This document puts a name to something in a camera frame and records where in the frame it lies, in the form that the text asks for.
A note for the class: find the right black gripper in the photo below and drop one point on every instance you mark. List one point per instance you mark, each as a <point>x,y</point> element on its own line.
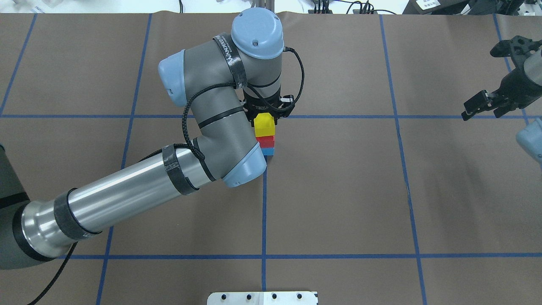
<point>515,86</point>

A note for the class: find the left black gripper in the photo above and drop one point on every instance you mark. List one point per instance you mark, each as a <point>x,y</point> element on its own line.
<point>256,105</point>

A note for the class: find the yellow wooden block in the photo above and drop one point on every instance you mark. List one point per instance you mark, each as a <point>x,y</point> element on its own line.
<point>264,125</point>

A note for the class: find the red wooden block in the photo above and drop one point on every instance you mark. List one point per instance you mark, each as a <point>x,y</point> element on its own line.
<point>266,142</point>

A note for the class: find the blue wooden block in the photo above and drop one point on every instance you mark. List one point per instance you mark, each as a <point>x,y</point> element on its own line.
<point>268,151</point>

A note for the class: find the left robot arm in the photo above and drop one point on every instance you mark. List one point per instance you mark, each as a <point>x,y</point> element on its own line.
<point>222,85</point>

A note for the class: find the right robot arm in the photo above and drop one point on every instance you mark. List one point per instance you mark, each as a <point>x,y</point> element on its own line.
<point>529,137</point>

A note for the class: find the brown paper table cover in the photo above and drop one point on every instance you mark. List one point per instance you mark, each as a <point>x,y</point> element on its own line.
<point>378,192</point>

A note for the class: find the white mounting plate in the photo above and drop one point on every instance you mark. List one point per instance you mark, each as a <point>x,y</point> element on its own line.
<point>264,298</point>

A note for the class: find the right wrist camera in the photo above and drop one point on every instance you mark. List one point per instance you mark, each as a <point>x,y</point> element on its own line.
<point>515,48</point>

